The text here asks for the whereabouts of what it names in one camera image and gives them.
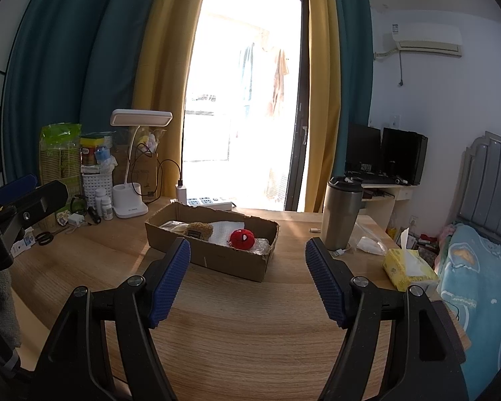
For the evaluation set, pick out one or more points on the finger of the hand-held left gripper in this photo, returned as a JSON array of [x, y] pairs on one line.
[[41, 204], [16, 188]]

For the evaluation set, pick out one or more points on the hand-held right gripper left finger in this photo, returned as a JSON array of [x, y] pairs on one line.
[[171, 284]]

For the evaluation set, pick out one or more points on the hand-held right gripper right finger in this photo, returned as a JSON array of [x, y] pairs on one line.
[[325, 284]]

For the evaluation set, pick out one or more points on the brown cardboard box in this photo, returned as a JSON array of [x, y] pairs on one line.
[[217, 265]]

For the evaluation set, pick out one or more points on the red plush ball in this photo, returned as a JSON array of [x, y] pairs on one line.
[[242, 240]]

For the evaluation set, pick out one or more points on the person's left forearm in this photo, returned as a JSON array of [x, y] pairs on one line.
[[6, 305]]

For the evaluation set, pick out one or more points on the white and blue card packet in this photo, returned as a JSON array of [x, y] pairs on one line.
[[23, 245]]

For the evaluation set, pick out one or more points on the black scissors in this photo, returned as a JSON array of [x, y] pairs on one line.
[[44, 239]]

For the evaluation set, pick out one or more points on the white usb connector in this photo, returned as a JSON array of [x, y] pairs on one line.
[[340, 252]]

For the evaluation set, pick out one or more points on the small white adapter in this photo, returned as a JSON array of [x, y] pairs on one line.
[[75, 219]]

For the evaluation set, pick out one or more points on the black wristwatch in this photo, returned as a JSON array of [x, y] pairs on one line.
[[78, 204]]

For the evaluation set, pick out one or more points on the small black flashlight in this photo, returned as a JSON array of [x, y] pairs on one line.
[[94, 216]]

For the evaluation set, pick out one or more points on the green snack bag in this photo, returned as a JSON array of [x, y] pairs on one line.
[[60, 154]]

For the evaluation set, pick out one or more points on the white perforated basket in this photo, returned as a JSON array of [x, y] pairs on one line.
[[94, 183]]

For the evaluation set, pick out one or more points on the crumpled clear plastic bag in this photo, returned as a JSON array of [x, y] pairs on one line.
[[371, 244]]

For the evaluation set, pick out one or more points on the steel tumbler with black lid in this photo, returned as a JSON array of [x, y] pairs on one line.
[[340, 217]]

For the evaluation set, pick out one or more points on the can with yellow label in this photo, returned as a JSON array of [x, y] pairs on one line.
[[89, 152]]

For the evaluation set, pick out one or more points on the clear bubble wrap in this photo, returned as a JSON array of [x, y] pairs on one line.
[[225, 227]]

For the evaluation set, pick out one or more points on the blue and white plastic pack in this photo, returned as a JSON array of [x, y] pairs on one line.
[[102, 154]]

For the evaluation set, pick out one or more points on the yellow tissue box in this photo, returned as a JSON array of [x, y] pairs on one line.
[[409, 267]]

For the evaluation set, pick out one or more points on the white desk lamp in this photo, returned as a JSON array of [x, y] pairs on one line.
[[127, 206]]

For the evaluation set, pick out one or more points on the white power strip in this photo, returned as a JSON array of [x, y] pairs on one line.
[[208, 202]]

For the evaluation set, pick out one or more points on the white charger block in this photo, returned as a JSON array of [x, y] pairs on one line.
[[181, 194]]

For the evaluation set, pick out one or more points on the light wooden computer desk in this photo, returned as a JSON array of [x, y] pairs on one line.
[[384, 204]]

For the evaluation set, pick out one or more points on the brown cardboard carton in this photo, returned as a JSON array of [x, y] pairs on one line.
[[146, 175]]

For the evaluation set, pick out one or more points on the clear bag of small toys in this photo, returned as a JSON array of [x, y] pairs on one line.
[[150, 140]]

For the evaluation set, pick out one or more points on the teal curtain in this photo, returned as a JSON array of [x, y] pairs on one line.
[[355, 71], [87, 71]]

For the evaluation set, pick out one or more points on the black computer monitor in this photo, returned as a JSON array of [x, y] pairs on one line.
[[405, 154], [363, 146]]

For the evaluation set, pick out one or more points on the blue printed blanket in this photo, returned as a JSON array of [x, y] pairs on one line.
[[484, 292]]

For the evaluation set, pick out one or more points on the yellow curtain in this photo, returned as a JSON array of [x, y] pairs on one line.
[[167, 71], [323, 92]]

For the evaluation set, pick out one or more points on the grey padded headboard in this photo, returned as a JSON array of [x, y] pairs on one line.
[[484, 183]]

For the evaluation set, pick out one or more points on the hanging orange garment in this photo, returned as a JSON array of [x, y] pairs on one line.
[[279, 79]]

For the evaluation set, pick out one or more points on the hanging blue garment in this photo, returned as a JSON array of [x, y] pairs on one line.
[[246, 71]]

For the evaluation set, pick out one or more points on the white air conditioner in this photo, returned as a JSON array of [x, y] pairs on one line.
[[426, 39]]

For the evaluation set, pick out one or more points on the dark door frame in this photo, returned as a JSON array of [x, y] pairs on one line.
[[298, 92]]

